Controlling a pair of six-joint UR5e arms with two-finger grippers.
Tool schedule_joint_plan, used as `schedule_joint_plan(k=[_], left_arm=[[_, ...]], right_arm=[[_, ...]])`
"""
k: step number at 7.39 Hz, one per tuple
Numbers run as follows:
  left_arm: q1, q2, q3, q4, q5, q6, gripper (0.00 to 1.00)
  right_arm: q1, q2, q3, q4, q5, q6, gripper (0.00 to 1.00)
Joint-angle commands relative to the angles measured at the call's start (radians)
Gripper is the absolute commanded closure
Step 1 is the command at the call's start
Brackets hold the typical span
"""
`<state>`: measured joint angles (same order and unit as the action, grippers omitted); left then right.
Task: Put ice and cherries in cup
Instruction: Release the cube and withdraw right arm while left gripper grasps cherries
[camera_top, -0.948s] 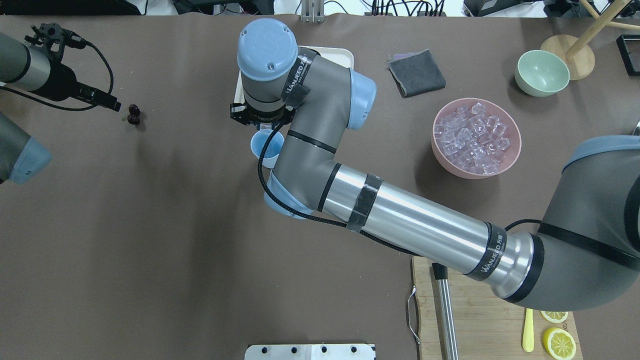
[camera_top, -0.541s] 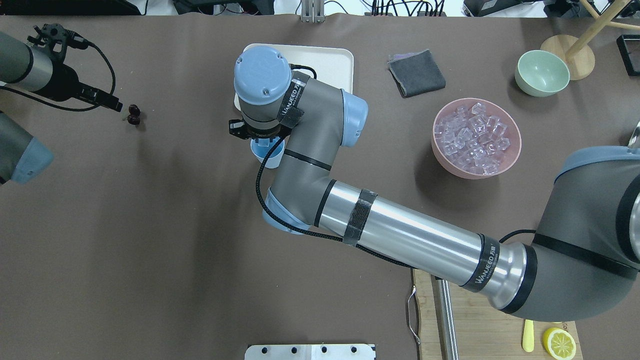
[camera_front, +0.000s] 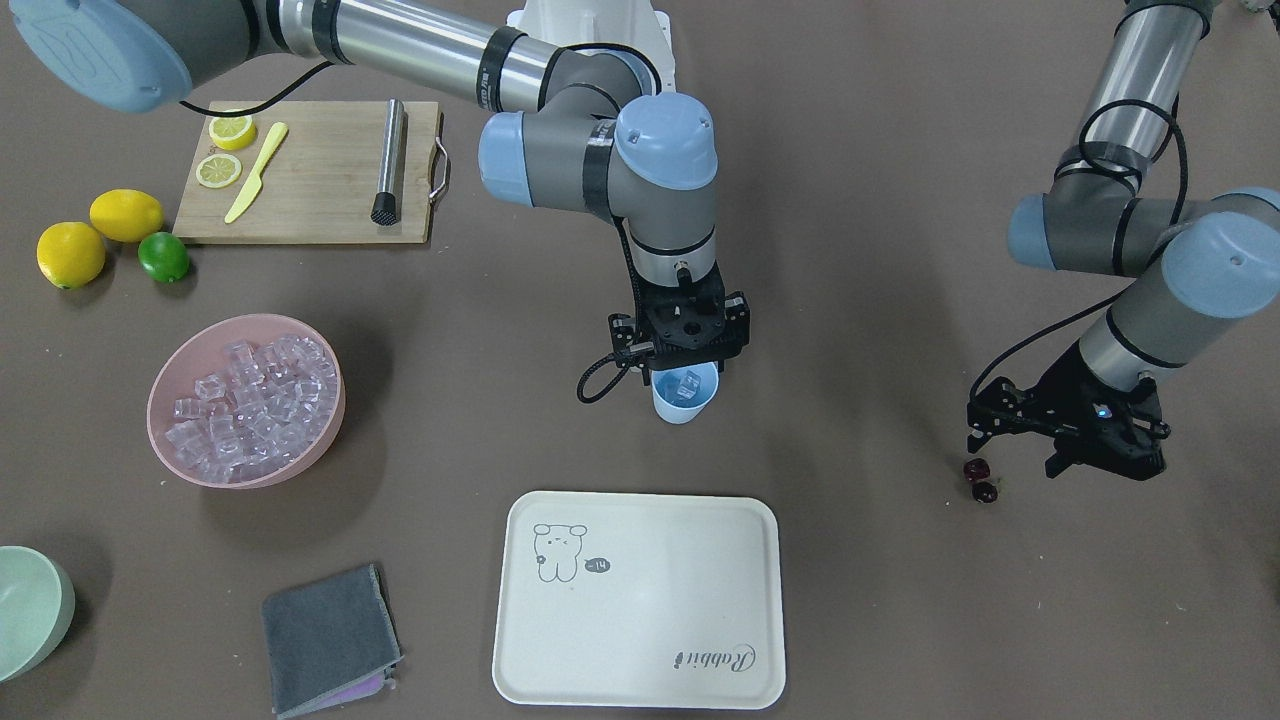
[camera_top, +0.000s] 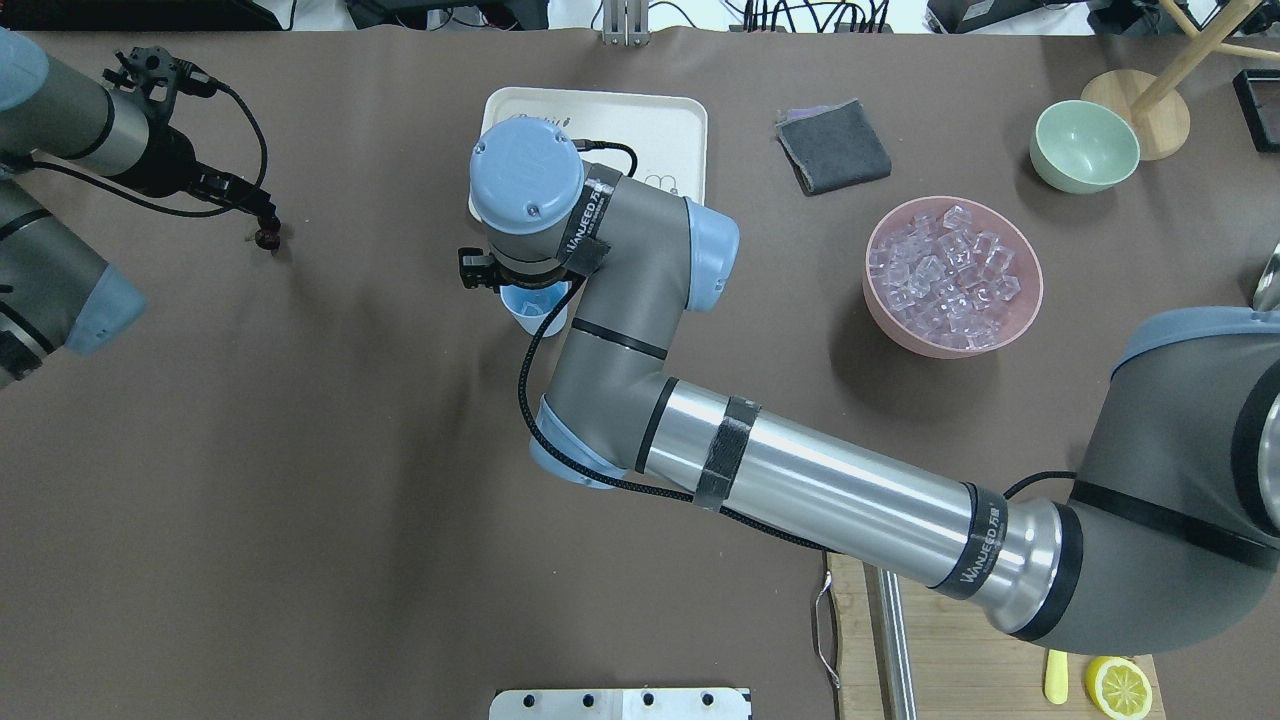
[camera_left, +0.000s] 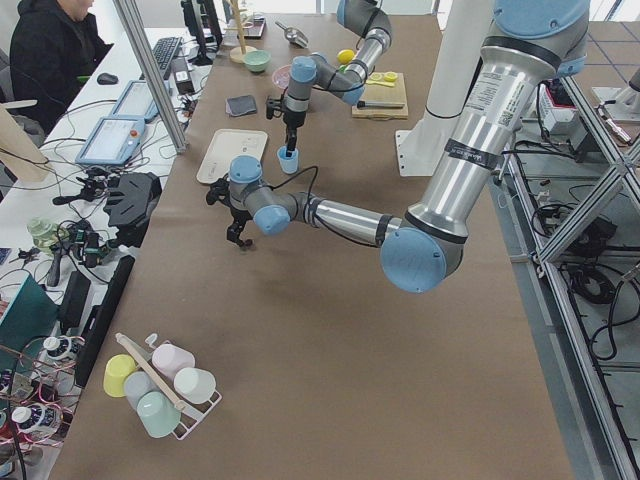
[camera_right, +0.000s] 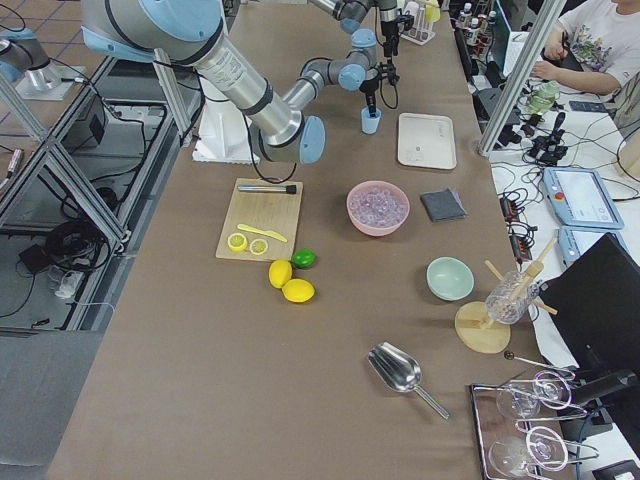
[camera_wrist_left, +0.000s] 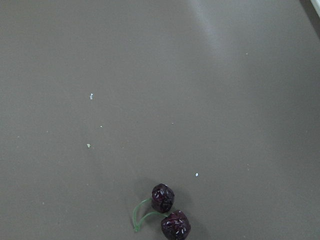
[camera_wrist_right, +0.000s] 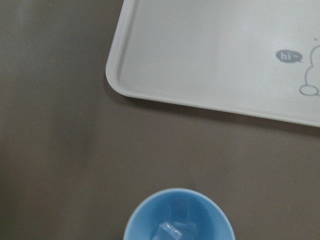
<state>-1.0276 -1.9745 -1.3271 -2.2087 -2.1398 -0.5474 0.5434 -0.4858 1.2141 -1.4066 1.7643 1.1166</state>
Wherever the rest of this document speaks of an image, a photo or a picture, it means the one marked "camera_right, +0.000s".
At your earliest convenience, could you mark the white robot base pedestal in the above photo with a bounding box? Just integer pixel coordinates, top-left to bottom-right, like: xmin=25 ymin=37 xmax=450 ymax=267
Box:
xmin=192 ymin=78 xmax=260 ymax=164

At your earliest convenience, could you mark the cream rabbit tray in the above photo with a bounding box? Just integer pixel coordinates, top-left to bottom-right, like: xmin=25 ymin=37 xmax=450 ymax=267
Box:
xmin=397 ymin=113 xmax=457 ymax=170

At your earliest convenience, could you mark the light blue cup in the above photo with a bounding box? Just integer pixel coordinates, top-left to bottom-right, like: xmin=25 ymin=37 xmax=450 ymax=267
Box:
xmin=361 ymin=107 xmax=382 ymax=135

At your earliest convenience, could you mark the person in white shirt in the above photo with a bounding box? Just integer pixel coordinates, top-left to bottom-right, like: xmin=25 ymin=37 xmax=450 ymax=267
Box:
xmin=531 ymin=1 xmax=639 ymax=96

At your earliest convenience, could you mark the steel muddler black tip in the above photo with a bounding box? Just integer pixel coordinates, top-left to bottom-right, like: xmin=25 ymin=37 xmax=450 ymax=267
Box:
xmin=237 ymin=184 xmax=297 ymax=195

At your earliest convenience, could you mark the yellow lemon outer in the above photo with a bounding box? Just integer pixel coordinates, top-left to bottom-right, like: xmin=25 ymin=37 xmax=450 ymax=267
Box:
xmin=281 ymin=278 xmax=316 ymax=303

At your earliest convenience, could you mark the green lime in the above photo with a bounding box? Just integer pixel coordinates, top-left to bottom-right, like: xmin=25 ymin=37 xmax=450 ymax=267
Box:
xmin=291 ymin=249 xmax=317 ymax=269

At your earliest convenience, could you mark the round wooden rack base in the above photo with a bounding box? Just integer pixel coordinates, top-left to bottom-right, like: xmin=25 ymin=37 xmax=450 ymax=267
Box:
xmin=454 ymin=301 xmax=511 ymax=354

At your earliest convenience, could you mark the lemon slice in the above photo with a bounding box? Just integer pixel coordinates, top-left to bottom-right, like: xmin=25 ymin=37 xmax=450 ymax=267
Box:
xmin=248 ymin=238 xmax=269 ymax=256
xmin=227 ymin=232 xmax=249 ymax=253

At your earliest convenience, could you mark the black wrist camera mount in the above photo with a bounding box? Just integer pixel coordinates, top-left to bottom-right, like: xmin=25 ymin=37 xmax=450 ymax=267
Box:
xmin=377 ymin=58 xmax=400 ymax=87

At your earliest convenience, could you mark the clear glass on rack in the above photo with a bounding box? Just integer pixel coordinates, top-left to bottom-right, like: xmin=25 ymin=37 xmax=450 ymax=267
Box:
xmin=485 ymin=271 xmax=540 ymax=325

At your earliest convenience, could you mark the yellow lemon near board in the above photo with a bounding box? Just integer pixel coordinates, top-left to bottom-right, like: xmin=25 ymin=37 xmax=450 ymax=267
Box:
xmin=268 ymin=259 xmax=293 ymax=289

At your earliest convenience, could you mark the steel ice scoop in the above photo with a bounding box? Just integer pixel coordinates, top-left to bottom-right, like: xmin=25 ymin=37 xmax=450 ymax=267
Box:
xmin=367 ymin=342 xmax=451 ymax=420

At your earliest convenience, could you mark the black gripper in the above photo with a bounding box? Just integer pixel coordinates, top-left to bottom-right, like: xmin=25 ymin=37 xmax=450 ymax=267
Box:
xmin=360 ymin=79 xmax=379 ymax=116
xmin=379 ymin=8 xmax=415 ymax=56

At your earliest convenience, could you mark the upper lemon slice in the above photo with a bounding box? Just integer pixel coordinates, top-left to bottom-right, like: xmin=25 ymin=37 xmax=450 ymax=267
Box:
xmin=227 ymin=232 xmax=249 ymax=253

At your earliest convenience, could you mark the pink bowl of ice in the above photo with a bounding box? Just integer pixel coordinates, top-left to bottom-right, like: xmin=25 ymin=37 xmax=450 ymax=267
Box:
xmin=346 ymin=180 xmax=410 ymax=237

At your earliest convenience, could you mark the lower lemon slice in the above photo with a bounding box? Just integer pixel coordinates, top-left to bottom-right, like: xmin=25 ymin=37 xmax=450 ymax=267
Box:
xmin=248 ymin=238 xmax=269 ymax=256

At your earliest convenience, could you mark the blue teach pendant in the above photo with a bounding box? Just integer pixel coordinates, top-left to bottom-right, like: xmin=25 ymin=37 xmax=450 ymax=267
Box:
xmin=542 ymin=167 xmax=624 ymax=230

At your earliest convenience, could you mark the wooden cutting board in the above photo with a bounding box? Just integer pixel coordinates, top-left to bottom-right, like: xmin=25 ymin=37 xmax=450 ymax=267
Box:
xmin=215 ymin=177 xmax=303 ymax=262

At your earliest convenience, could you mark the grey folded cloth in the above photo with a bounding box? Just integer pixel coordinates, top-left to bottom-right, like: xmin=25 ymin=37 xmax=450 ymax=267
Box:
xmin=420 ymin=188 xmax=467 ymax=222

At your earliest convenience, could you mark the wine glass tray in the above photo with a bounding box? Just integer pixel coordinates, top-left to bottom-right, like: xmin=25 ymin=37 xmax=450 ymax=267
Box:
xmin=469 ymin=368 xmax=600 ymax=479

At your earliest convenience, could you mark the black monitor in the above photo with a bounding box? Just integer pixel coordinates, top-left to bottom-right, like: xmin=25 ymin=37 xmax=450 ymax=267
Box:
xmin=541 ymin=233 xmax=639 ymax=373

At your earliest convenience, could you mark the white bottle rack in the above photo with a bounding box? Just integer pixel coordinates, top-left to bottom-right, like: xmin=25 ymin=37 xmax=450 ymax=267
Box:
xmin=401 ymin=0 xmax=441 ymax=46

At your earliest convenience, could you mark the yellow plastic knife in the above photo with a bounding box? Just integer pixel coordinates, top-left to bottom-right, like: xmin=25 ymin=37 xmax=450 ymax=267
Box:
xmin=236 ymin=223 xmax=288 ymax=243

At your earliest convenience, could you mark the light green bowl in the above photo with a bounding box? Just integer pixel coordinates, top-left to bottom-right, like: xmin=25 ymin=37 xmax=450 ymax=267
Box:
xmin=426 ymin=257 xmax=475 ymax=301

